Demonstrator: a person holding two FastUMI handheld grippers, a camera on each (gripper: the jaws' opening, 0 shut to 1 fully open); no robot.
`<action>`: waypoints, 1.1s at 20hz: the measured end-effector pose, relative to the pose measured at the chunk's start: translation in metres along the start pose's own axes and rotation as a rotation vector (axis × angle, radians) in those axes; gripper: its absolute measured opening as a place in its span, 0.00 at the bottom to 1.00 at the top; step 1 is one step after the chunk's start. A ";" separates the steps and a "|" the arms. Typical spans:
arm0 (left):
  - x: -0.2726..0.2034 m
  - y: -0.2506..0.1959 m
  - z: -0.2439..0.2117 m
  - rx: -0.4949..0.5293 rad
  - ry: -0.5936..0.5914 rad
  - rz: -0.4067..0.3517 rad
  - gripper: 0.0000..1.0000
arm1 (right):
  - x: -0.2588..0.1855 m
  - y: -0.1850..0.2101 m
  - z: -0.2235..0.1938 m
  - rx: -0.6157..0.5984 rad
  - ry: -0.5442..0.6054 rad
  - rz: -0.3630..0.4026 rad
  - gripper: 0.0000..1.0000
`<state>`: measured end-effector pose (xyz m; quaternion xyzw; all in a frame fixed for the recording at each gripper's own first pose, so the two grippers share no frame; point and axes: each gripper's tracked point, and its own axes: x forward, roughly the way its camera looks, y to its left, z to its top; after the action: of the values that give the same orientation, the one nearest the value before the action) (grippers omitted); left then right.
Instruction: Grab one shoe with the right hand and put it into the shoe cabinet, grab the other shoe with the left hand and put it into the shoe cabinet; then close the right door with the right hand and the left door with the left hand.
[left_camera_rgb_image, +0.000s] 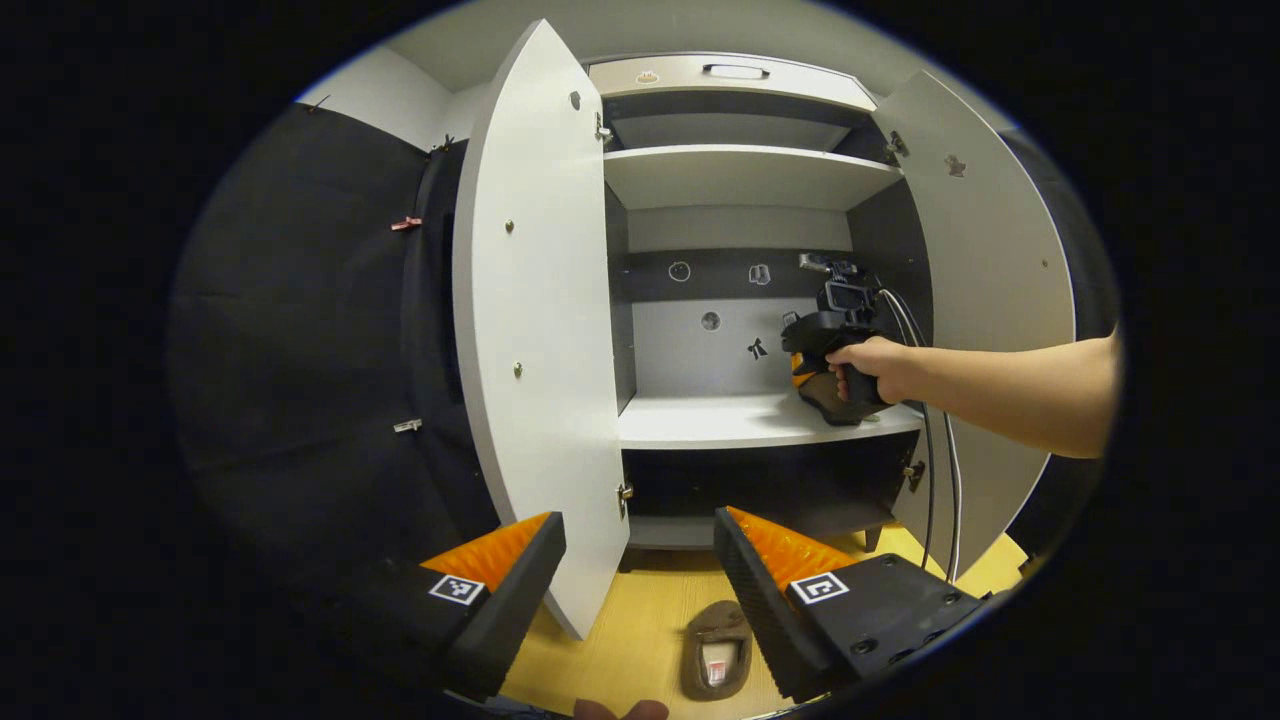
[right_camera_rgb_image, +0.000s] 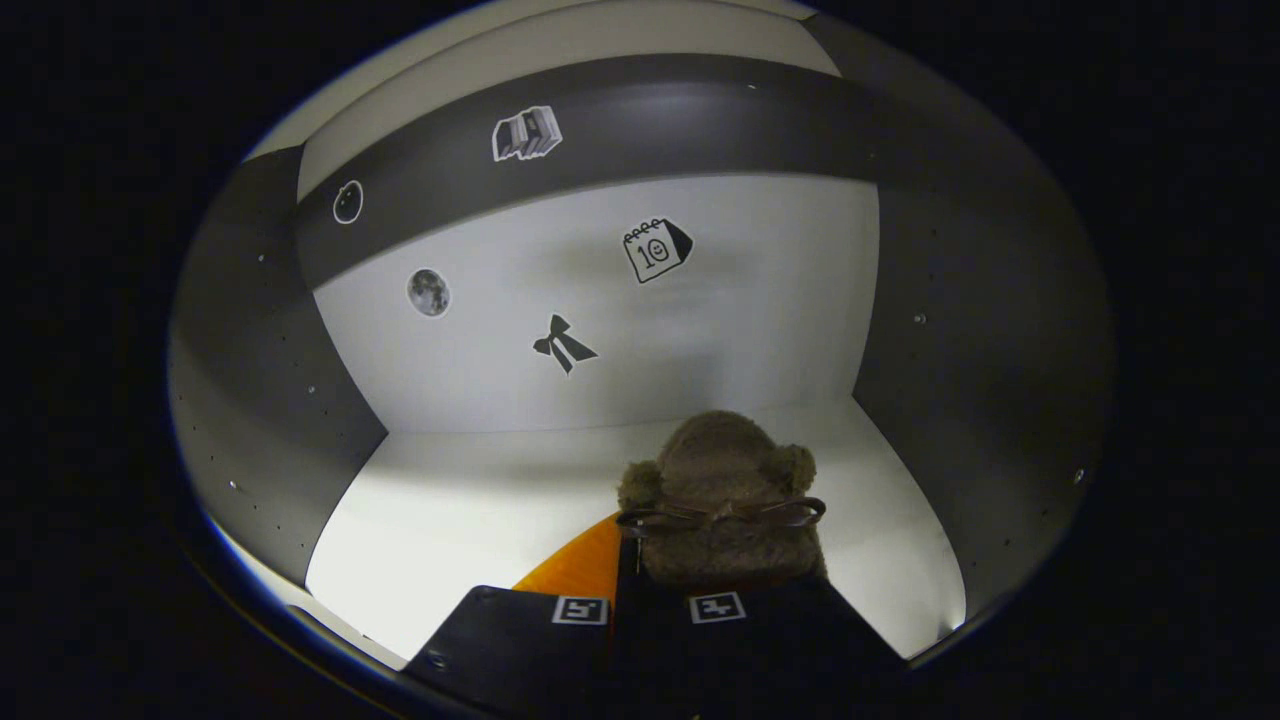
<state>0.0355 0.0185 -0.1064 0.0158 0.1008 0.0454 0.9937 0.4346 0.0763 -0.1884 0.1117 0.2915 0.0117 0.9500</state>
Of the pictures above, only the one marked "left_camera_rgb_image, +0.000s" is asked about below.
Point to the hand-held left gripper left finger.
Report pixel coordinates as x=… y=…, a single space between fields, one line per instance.
x=515 y=620

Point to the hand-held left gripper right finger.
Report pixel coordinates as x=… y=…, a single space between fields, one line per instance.
x=765 y=610

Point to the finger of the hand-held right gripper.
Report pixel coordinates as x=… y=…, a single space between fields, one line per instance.
x=797 y=368

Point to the white grey shoe cabinet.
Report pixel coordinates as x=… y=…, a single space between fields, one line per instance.
x=730 y=420

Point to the white shoe cabinet door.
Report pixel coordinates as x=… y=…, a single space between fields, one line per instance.
x=1000 y=250
x=540 y=350

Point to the metal door hinge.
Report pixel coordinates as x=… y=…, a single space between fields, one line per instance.
x=896 y=148
x=603 y=128
x=914 y=476
x=624 y=498

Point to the beige cabinet drawer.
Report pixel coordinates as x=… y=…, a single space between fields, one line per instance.
x=800 y=88

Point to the red clip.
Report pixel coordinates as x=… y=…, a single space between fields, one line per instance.
x=406 y=224

